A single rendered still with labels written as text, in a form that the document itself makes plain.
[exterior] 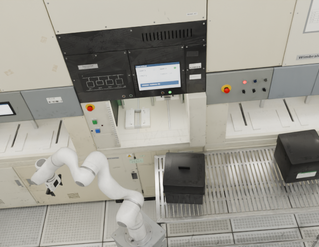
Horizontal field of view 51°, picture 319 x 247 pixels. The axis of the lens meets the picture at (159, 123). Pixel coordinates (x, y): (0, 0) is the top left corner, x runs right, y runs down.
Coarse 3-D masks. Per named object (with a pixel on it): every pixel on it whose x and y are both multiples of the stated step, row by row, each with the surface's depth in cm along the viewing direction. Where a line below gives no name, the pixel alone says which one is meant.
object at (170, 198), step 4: (168, 196) 241; (172, 196) 240; (176, 196) 240; (180, 196) 239; (184, 196) 239; (188, 196) 238; (192, 196) 237; (196, 196) 237; (200, 196) 236; (168, 200) 245; (172, 200) 245; (176, 200) 244; (180, 200) 244; (184, 200) 243; (188, 200) 243; (192, 200) 242; (196, 200) 241; (200, 200) 241
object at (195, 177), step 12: (168, 156) 246; (180, 156) 245; (192, 156) 244; (204, 156) 243; (168, 168) 239; (180, 168) 236; (192, 168) 237; (204, 168) 236; (168, 180) 232; (180, 180) 231; (192, 180) 230; (204, 180) 230; (168, 192) 236; (180, 192) 234; (192, 192) 232; (204, 192) 234
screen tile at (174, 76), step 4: (160, 68) 215; (164, 68) 216; (168, 68) 216; (172, 68) 216; (160, 72) 218; (164, 72) 218; (176, 72) 218; (160, 76) 220; (164, 76) 221; (168, 76) 221; (172, 76) 221; (176, 76) 221
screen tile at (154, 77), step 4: (148, 68) 215; (152, 68) 215; (156, 68) 215; (140, 72) 217; (144, 72) 217; (148, 72) 217; (152, 72) 217; (156, 72) 218; (148, 76) 220; (152, 76) 220; (156, 76) 220; (140, 80) 222; (144, 80) 222; (148, 80) 222; (152, 80) 223; (156, 80) 223
